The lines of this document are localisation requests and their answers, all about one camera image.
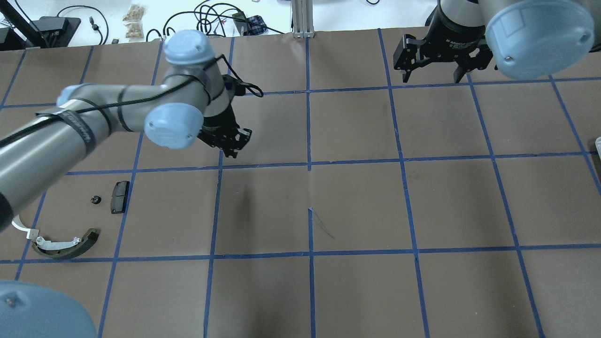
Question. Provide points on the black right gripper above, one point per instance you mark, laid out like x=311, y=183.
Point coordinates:
x=454, y=32

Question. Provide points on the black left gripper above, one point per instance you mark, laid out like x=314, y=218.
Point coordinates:
x=219, y=126

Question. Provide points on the olive brake shoe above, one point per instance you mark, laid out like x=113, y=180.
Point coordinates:
x=66, y=250

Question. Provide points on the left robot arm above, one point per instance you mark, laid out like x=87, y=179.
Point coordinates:
x=192, y=102

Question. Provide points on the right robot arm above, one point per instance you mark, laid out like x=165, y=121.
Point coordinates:
x=526, y=39

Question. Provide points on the aluminium frame post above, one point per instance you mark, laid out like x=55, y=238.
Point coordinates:
x=302, y=18

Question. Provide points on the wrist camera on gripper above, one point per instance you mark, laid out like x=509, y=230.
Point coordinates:
x=233, y=86

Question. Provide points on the white curved plastic bracket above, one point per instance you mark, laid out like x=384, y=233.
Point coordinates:
x=30, y=233

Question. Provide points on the black brake pad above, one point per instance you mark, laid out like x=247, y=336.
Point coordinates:
x=119, y=197

